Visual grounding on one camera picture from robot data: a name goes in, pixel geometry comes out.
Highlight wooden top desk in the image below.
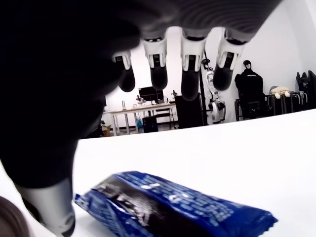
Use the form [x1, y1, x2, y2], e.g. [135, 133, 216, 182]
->
[108, 103, 176, 136]

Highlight dark brown round tray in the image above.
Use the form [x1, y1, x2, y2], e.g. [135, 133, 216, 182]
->
[0, 196, 32, 237]

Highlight blue Oreo cookie packet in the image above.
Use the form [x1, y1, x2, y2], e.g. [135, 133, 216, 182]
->
[75, 170, 279, 237]

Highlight brown cardboard box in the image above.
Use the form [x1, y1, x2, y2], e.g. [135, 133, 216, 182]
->
[101, 124, 114, 137]

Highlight beige plush toy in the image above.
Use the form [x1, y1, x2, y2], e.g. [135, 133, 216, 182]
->
[270, 85, 291, 97]

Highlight black computer tower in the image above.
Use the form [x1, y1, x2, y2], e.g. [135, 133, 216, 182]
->
[142, 116, 158, 133]

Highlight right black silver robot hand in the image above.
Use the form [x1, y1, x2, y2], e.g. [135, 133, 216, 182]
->
[0, 0, 284, 237]

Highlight black cabinet on casters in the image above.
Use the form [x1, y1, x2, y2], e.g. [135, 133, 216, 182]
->
[174, 93, 205, 129]

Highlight silver humanoid robot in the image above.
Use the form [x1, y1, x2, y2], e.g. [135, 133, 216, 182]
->
[204, 58, 227, 124]

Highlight black computer monitor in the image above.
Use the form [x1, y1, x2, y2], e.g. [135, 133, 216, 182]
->
[138, 86, 164, 103]

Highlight black robot support stand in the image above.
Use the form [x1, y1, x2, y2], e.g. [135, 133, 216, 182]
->
[200, 49, 210, 125]

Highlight black metal-legged chairs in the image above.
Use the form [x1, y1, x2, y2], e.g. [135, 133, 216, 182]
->
[265, 91, 309, 117]

